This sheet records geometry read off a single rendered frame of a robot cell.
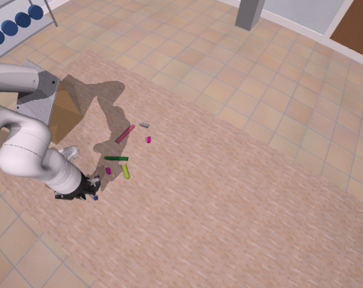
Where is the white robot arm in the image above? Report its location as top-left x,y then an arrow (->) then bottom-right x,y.
0,62 -> 82,194

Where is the pink rod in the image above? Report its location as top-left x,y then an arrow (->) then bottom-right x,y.
117,125 -> 135,143

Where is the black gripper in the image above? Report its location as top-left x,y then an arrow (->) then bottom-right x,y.
54,171 -> 101,200

